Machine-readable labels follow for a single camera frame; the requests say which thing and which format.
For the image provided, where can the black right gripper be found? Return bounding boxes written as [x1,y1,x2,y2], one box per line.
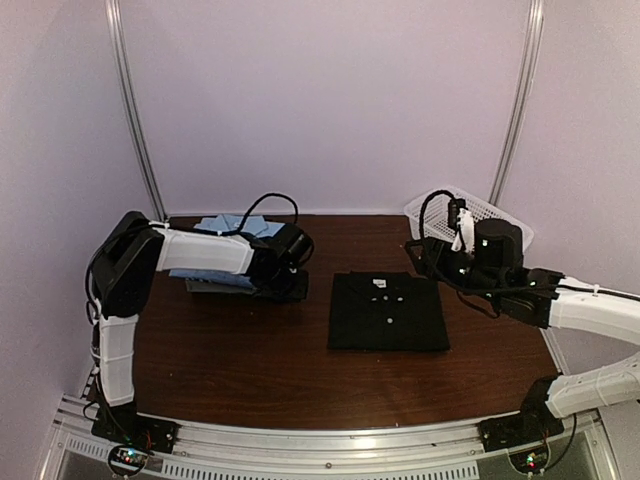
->
[406,236,504,305]

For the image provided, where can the light blue shirt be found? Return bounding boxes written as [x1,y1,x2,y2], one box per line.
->
[169,214,284,289]

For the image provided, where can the black long sleeve shirt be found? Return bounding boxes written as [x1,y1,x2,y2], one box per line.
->
[327,272,450,353]

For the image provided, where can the grey shirt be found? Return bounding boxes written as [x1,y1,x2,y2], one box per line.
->
[185,279,256,295]

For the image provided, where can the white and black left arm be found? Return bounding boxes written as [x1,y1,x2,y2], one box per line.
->
[84,211,315,444]

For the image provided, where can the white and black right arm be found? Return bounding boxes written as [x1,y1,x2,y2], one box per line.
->
[404,219,639,442]

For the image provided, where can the white plastic mesh basket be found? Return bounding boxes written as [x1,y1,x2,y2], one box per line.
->
[403,186,534,251]

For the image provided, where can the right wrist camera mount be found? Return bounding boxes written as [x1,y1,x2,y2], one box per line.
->
[447,198,475,254]

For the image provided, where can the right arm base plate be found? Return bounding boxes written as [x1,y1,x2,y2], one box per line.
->
[478,412,565,476]

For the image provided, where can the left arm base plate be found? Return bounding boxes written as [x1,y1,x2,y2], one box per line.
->
[91,413,178,477]

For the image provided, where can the aluminium front rail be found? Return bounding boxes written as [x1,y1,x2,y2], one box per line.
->
[47,394,621,480]

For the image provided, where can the left aluminium corner post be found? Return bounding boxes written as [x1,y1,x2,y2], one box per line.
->
[104,0,168,220]

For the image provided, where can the aluminium corner post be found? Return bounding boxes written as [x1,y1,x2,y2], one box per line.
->
[104,0,168,220]
[489,0,545,205]

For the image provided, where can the right aluminium corner post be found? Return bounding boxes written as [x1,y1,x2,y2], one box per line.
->
[489,0,545,205]

